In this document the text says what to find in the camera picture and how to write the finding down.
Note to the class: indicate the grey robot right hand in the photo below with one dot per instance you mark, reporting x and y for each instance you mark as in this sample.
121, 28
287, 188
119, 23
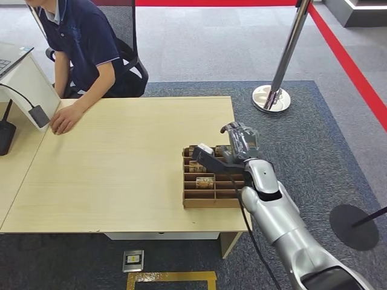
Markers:
243, 142

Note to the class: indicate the person's left hand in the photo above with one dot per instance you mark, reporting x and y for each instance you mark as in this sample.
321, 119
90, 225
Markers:
66, 119

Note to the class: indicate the brown hotel key card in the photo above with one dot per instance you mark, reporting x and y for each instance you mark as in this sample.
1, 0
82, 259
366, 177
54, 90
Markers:
196, 167
205, 183
226, 149
190, 151

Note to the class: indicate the person's right forearm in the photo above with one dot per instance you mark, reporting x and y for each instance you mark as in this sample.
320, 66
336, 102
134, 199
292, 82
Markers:
61, 74

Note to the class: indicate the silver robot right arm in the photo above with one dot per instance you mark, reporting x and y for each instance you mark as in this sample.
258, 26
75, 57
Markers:
287, 228

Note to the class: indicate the person's left forearm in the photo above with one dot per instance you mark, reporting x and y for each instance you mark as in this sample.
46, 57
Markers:
97, 86

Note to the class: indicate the person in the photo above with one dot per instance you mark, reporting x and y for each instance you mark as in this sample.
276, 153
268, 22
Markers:
82, 40

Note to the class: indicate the brown wooden card organizer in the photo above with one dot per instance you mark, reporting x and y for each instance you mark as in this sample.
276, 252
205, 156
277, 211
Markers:
196, 196

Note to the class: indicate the grey adapter box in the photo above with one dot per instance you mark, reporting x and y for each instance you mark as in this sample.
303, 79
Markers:
39, 116

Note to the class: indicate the white laptop stand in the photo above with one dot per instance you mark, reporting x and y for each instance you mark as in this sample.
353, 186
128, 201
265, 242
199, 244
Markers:
30, 84

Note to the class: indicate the blue grey carpet rug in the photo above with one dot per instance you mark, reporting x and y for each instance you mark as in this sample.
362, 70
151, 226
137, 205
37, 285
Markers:
302, 132

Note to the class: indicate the light wooden desk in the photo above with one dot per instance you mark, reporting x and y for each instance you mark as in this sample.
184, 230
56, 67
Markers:
18, 168
121, 160

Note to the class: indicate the black monitor base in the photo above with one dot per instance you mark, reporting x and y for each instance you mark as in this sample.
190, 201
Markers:
6, 136

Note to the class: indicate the grey laptop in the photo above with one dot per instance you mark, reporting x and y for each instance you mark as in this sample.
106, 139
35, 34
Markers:
9, 56

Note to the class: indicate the black mesh office chair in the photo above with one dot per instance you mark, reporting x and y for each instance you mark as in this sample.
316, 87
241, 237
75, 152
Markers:
136, 76

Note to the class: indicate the red barrier belt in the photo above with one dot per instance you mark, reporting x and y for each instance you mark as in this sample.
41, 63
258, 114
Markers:
348, 66
212, 2

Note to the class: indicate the black round stanchion base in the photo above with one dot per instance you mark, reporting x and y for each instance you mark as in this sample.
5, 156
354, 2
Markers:
348, 232

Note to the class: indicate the silver floor socket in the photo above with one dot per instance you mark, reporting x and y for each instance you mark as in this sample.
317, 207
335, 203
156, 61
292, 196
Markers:
133, 261

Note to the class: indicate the black stanchion pole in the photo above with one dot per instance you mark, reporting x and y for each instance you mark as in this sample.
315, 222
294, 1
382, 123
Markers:
372, 216

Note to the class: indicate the grey raised platform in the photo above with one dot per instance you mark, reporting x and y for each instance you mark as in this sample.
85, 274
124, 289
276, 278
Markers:
363, 14

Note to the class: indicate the dark wrist camera bracket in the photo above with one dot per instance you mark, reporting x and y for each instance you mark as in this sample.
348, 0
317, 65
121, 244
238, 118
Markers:
218, 163

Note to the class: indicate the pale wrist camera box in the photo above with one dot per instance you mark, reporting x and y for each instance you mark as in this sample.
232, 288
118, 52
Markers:
206, 149

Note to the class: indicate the chrome stanchion post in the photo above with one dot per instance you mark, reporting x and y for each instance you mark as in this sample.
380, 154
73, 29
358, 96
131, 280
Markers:
284, 60

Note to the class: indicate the yellow floor tape frame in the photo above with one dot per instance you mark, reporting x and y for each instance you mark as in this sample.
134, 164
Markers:
169, 276

